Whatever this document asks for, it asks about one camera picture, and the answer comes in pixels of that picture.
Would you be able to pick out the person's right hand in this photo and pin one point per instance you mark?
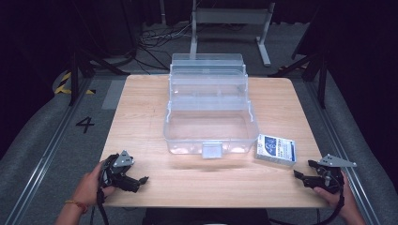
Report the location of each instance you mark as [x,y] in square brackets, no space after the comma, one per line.
[342,200]

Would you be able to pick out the black metal stand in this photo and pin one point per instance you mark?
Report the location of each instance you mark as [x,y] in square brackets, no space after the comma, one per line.
[320,78]
[75,78]

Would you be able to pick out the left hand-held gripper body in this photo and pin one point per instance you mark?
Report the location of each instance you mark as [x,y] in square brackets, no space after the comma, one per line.
[116,175]

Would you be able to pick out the grey metal stand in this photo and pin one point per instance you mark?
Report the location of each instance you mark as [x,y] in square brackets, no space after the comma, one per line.
[231,15]

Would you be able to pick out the white and blue small box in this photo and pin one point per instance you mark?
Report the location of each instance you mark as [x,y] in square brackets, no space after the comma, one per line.
[275,149]

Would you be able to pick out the grey metal floor rail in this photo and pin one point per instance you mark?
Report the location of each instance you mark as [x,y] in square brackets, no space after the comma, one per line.
[47,153]
[341,140]

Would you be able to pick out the clear plastic storage box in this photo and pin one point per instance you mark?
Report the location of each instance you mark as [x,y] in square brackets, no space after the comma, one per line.
[209,125]

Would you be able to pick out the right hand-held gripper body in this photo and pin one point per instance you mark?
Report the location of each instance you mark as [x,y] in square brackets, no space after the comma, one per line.
[328,181]

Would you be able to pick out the person's left hand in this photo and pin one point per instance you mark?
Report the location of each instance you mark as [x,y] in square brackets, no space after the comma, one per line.
[89,189]

